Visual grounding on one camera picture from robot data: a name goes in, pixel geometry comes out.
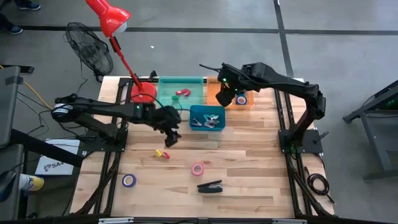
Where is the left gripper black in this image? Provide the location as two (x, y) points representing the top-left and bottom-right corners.
(152, 105), (183, 149)

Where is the pink tape roll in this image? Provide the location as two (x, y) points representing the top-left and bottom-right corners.
(190, 162), (205, 177)

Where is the black stapler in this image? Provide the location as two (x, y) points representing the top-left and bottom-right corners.
(197, 179), (224, 194)

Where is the purple tape roll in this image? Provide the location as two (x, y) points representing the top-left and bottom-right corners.
(121, 174), (137, 189)

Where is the orange translucent bin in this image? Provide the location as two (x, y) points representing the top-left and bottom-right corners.
(205, 76), (256, 110)

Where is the blue plastic bin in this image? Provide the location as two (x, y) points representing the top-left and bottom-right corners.
(188, 105), (226, 132)

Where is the teal translucent bin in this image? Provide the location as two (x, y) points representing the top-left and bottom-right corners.
(157, 76), (206, 109)

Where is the black floor fan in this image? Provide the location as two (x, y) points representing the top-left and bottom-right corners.
(64, 21), (114, 78)

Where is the white printed box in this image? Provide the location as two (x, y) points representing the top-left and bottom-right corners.
(34, 138), (81, 177)

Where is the black slanted bar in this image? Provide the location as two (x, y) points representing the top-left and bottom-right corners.
(11, 128), (85, 168)

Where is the red desk lamp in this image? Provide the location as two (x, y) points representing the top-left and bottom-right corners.
(85, 0), (158, 104)

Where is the yellow and white can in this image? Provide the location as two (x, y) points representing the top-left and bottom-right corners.
(18, 173), (45, 192)

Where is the black side table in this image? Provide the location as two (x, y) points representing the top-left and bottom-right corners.
(343, 79), (398, 183)

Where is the grey desk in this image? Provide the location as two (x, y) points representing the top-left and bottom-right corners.
(0, 65), (25, 222)

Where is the black rounded device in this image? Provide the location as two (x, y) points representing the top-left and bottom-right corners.
(0, 170), (17, 203)

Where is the person's foot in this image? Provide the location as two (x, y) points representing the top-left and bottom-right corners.
(14, 0), (41, 11)
(0, 14), (24, 35)

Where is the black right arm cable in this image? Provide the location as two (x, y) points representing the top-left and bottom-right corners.
(198, 63), (225, 73)

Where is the black aluminium table frame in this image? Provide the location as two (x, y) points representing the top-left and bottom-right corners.
(62, 74), (336, 224)

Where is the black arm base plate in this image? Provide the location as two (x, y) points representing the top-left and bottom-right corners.
(278, 129), (324, 154)
(77, 127), (129, 153)

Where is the coiled black cable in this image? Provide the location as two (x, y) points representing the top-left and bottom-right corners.
(306, 166), (336, 205)

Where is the yellow extension cable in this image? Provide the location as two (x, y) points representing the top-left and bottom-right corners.
(0, 63), (53, 111)

